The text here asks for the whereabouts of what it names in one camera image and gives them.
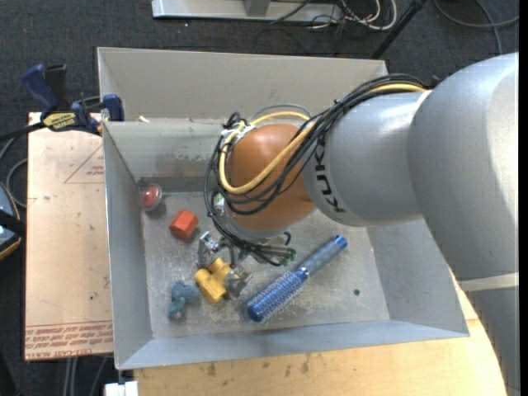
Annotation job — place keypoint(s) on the red ball in clear shell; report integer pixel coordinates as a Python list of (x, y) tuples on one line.
[(151, 196)]

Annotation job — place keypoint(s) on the brown cardboard board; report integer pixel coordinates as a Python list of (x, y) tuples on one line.
[(66, 237)]

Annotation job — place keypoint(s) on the yellow plastic pipe fitting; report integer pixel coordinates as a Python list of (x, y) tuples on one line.
[(211, 284)]

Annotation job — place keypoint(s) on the orange-red faceted block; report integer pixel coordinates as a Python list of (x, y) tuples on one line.
[(184, 224)]

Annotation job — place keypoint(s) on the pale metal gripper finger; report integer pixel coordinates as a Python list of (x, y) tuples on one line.
[(238, 282), (207, 246)]

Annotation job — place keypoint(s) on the grey metal bin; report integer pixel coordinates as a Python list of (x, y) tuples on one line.
[(338, 303)]

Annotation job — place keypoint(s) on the blue-grey toy figure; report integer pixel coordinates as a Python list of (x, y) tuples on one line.
[(181, 297)]

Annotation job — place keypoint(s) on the blue round hairbrush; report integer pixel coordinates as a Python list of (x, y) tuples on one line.
[(280, 289)]

